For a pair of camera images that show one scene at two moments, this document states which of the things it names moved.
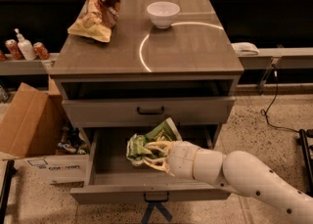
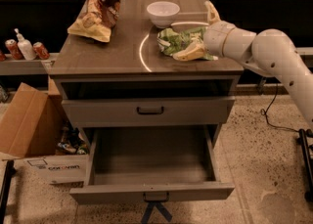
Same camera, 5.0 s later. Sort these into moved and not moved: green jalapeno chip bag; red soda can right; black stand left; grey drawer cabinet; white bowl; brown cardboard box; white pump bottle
Moved: green jalapeno chip bag
Not moved: brown cardboard box; grey drawer cabinet; white bowl; white pump bottle; black stand left; red soda can right
